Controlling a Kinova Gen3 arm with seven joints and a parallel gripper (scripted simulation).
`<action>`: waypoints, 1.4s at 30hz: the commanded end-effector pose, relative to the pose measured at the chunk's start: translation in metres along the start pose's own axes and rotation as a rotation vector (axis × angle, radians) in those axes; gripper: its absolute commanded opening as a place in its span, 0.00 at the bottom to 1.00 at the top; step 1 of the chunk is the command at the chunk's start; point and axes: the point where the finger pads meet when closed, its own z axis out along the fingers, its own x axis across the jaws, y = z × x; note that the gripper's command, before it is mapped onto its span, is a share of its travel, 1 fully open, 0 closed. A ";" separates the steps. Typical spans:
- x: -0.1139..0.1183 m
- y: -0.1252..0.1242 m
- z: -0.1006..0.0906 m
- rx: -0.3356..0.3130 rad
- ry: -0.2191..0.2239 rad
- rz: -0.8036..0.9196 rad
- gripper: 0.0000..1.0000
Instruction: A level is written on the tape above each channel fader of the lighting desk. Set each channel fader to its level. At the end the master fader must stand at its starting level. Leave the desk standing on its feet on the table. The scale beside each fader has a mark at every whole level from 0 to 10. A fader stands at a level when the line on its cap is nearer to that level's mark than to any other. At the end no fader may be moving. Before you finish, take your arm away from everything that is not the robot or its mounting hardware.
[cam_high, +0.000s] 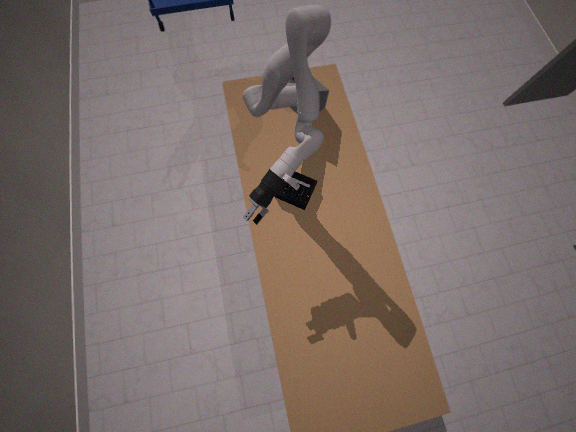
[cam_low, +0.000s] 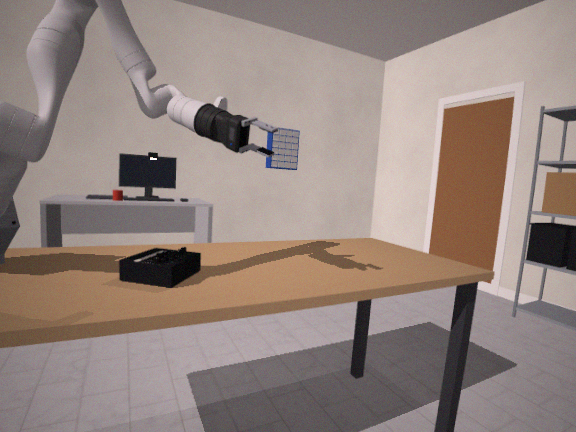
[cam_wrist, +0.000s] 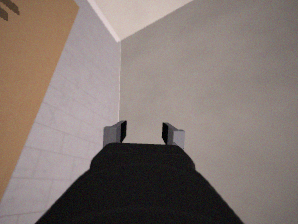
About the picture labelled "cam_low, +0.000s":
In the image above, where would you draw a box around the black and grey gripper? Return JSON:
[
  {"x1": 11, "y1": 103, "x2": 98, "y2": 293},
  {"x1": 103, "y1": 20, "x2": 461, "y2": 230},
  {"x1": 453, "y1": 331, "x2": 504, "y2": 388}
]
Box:
[{"x1": 181, "y1": 96, "x2": 278, "y2": 158}]

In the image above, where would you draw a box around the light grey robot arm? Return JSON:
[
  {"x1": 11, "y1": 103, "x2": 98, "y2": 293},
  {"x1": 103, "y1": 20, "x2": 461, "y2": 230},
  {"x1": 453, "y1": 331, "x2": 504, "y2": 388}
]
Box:
[{"x1": 0, "y1": 0, "x2": 194, "y2": 217}]

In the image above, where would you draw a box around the black lighting desk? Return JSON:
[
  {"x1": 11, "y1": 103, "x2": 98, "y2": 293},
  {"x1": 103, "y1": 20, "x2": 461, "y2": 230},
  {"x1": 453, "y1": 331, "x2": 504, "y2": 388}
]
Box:
[{"x1": 119, "y1": 247, "x2": 201, "y2": 288}]

